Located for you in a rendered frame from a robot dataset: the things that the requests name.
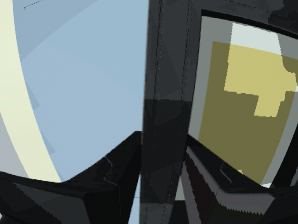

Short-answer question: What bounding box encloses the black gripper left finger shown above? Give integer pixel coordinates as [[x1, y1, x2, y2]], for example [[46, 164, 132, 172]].
[[0, 132, 142, 224]]

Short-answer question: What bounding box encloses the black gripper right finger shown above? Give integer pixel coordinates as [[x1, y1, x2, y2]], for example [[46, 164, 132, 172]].
[[180, 133, 298, 224]]

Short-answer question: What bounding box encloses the black picture frame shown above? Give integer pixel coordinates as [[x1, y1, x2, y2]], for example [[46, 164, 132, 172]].
[[138, 0, 298, 224]]

